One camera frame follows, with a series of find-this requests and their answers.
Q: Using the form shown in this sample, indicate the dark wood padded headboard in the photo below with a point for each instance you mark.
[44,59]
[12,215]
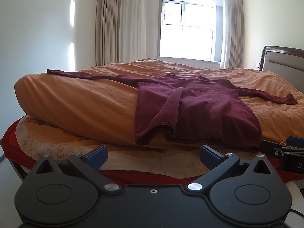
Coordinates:
[286,56]

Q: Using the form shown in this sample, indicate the beige left curtain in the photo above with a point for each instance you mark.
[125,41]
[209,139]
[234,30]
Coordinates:
[126,30]

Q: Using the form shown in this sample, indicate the window with white frame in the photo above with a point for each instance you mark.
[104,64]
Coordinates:
[191,29]

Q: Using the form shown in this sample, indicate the orange duvet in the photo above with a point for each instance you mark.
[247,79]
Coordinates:
[104,110]

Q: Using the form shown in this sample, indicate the beige right curtain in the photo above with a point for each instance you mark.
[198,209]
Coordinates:
[233,34]

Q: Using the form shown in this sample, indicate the maroon long-sleeve shirt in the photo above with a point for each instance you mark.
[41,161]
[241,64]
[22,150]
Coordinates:
[191,110]

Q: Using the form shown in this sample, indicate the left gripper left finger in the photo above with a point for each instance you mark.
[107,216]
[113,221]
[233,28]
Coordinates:
[87,166]

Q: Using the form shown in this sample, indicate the beige curtain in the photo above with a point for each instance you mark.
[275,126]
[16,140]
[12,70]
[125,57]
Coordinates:
[126,30]
[233,34]

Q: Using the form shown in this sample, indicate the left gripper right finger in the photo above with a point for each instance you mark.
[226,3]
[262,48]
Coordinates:
[220,167]

